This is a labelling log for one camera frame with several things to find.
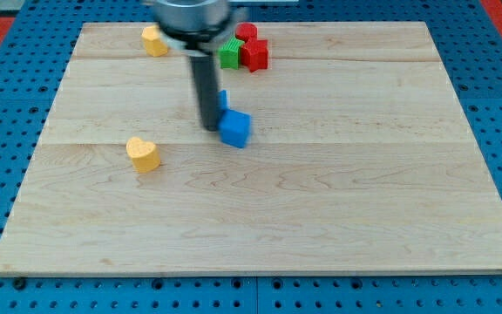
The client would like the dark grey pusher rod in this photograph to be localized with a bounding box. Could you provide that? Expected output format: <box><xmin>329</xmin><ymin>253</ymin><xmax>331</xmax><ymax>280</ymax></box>
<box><xmin>189</xmin><ymin>52</ymin><xmax>221</xmax><ymax>132</ymax></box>

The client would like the silver cylindrical robot end effector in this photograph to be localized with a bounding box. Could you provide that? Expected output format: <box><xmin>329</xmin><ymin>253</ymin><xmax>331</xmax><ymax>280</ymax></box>
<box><xmin>145</xmin><ymin>0</ymin><xmax>248</xmax><ymax>57</ymax></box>

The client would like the blue triangle block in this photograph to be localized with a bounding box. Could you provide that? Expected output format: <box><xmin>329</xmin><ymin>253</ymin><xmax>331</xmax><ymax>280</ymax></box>
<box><xmin>218</xmin><ymin>90</ymin><xmax>229</xmax><ymax>112</ymax></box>

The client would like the blue cube block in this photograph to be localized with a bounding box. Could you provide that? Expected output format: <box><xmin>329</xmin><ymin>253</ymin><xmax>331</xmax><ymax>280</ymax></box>
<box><xmin>219</xmin><ymin>109</ymin><xmax>252</xmax><ymax>148</ymax></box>

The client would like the light wooden board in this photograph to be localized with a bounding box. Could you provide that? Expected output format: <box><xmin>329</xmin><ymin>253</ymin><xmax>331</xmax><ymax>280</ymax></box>
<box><xmin>0</xmin><ymin>22</ymin><xmax>502</xmax><ymax>277</ymax></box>

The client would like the green star block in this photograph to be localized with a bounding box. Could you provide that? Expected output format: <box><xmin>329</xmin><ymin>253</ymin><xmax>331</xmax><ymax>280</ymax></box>
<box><xmin>218</xmin><ymin>36</ymin><xmax>245</xmax><ymax>70</ymax></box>

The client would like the yellow pentagon block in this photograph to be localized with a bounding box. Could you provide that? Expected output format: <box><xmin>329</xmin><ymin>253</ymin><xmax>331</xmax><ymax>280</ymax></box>
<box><xmin>141</xmin><ymin>25</ymin><xmax>169</xmax><ymax>57</ymax></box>

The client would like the red star block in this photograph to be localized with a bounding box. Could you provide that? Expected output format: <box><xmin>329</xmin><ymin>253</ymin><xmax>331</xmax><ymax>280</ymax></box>
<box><xmin>240</xmin><ymin>39</ymin><xmax>269</xmax><ymax>72</ymax></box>

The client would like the red cylinder block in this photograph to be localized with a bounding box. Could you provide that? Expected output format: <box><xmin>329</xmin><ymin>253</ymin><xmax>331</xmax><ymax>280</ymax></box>
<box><xmin>234</xmin><ymin>22</ymin><xmax>258</xmax><ymax>42</ymax></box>

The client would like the yellow heart block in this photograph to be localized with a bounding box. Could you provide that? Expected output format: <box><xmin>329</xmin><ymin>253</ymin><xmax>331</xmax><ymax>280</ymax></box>
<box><xmin>125</xmin><ymin>137</ymin><xmax>161</xmax><ymax>174</ymax></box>

